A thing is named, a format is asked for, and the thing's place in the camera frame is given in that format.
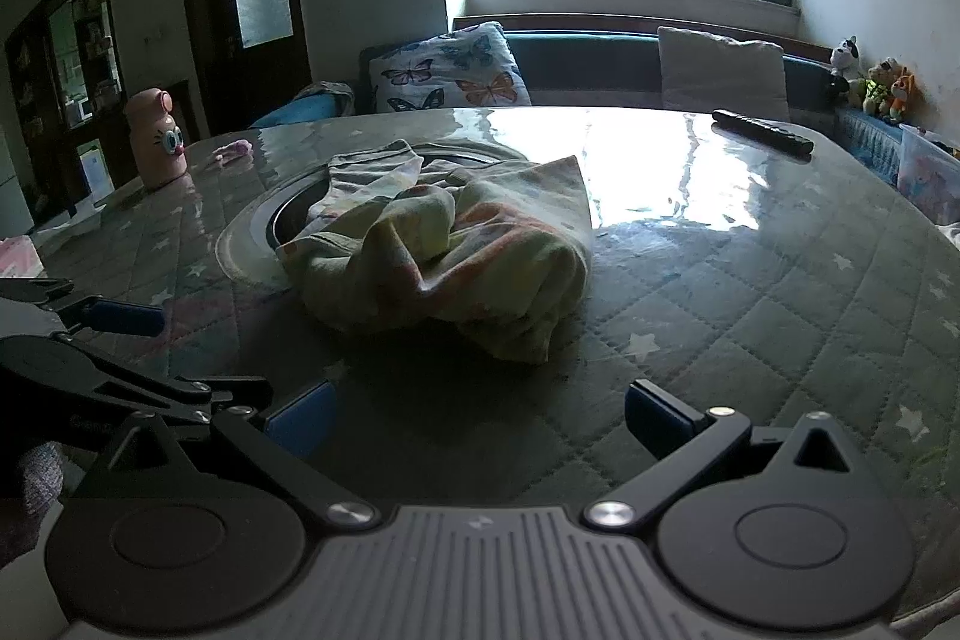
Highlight white pillow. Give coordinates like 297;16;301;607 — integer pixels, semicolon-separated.
658;26;791;122

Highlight blue cushioned bench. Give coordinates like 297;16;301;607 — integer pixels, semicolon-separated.
247;14;901;184

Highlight clear plastic storage box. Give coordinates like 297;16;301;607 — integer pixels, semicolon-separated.
896;122;960;226

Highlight pink tissue pack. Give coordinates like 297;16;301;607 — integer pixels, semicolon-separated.
0;235;47;280

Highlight dark wooden display cabinet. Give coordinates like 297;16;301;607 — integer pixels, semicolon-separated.
4;0;132;221

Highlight pastel patterned pants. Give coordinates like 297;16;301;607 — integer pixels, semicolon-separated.
279;139;595;365

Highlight pink cartoon thermos bottle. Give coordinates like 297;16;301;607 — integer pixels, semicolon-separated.
124;87;188;191

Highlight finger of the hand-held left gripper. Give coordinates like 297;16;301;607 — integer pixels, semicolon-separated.
0;277;164;339
0;335;273;425

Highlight butterfly print pillow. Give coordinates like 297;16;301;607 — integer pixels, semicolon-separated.
371;21;533;114

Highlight yellow green plush toy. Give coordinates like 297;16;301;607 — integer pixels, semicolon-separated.
861;57;899;118

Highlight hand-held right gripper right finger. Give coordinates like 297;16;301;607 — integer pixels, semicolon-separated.
583;379;893;530

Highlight blue folded cushion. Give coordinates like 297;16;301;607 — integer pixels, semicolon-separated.
251;81;357;130

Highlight black and white cow plush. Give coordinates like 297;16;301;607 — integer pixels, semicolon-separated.
829;36;863;86

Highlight orange plush toy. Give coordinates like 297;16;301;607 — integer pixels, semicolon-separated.
889;68;920;124

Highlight person's left forearm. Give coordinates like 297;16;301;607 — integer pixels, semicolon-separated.
0;441;85;566

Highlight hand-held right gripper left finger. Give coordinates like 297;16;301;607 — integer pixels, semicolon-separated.
75;379;380;528

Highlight black remote control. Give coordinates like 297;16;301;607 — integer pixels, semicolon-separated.
711;108;815;156

